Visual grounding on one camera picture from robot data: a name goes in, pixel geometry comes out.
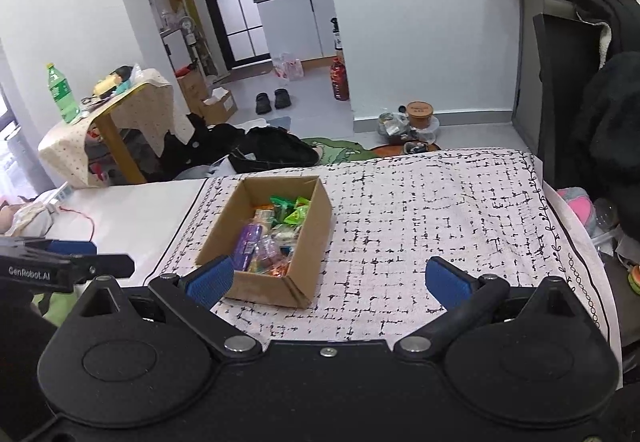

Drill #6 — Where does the green dinosaur rug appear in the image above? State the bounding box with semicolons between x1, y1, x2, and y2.
300;137;376;165

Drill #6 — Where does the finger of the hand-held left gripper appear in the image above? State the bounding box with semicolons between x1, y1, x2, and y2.
47;239;98;256
70;253;135;283

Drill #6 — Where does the brown cardboard box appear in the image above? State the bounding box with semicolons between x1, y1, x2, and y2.
195;175;335;309

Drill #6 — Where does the clear cracker packet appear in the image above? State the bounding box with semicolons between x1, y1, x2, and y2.
250;258;291;277

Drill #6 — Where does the black bag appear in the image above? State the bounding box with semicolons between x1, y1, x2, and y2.
227;126;321;173

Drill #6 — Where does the dark green snack packet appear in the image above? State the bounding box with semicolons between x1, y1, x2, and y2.
270;195;296;218

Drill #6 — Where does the light green snack packet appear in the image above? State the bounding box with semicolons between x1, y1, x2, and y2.
285;197;312;225

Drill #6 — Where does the brown round tub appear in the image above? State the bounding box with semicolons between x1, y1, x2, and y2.
406;101;433;128

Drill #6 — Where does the orange round mat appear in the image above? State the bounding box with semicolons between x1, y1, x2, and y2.
370;139;443;159

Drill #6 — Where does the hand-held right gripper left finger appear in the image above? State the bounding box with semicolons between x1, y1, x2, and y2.
50;255;263;355

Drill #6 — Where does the black clothing pile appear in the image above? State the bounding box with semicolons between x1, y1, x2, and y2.
160;113;248;173

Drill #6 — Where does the beige dotted tablecloth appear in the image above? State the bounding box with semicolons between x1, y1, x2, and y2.
37;68;176;188

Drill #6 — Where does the pink grey plush toy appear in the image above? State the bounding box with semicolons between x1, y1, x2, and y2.
555;187;596;228

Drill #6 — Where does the yellow toy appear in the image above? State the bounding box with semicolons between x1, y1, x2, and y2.
94;77;121;98

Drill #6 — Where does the green soda bottle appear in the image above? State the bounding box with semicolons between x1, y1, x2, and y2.
46;62;81;124

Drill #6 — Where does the white bed sheet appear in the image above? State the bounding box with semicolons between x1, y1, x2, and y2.
30;177;208;303

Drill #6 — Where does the black haired doll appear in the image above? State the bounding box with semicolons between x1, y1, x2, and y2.
107;66;133;90

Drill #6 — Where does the red cable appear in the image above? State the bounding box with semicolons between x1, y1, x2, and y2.
55;206;97;243

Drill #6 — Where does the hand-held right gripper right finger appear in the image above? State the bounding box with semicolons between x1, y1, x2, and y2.
394;256;603;354

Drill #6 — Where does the open floor cardboard box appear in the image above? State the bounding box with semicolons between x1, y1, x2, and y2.
199;87;239;124

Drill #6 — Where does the grey plastic bag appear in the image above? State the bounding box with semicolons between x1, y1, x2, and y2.
377;111;412;143

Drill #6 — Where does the red oil bottle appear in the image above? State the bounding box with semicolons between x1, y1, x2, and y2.
329;56;351;102

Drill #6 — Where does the closed floor cardboard box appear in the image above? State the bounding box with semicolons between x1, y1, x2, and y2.
176;67;208;109

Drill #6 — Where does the green cloth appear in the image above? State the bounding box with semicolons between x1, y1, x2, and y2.
42;289;83;328

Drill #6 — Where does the beige plush doll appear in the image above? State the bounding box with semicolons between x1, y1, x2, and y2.
0;197;55;238

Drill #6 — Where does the white kitchen cabinet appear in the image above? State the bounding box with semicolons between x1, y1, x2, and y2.
252;0;337;68

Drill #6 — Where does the grey door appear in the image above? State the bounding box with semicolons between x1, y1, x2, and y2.
512;0;618;158

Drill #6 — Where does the black chair with clothes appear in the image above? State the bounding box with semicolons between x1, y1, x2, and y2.
565;0;640;243

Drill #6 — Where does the pink bottle pack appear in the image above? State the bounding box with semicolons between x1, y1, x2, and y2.
272;53;306;82

